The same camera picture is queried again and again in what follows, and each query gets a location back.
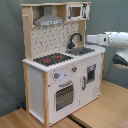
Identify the right red stove knob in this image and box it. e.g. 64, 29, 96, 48
71, 65, 79, 73

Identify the red stove knob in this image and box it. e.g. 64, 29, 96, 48
54, 73, 60, 79
71, 65, 79, 73

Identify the toy oven door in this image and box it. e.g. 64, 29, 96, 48
55, 81, 74, 111

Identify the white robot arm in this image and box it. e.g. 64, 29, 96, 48
87, 32, 128, 69

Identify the wooden toy kitchen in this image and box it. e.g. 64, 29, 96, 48
22, 2, 105, 128

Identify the toy microwave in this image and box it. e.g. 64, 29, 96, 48
67, 3, 89, 21

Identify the grey range hood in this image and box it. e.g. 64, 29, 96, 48
35, 5, 64, 27

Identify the grey cabinet door handle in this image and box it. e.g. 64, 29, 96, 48
82, 76, 87, 90

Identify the grey water dispenser panel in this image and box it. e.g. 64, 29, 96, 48
87, 65, 96, 83

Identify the grey fabric backdrop curtain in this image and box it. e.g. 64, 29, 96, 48
0, 0, 128, 117

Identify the black toy stovetop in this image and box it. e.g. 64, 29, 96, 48
34, 53, 71, 66

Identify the grey toy sink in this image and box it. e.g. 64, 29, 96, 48
65, 47, 95, 56

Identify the black toy faucet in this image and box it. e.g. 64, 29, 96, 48
67, 33, 82, 49

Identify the left red stove knob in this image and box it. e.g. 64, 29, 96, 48
54, 73, 60, 79

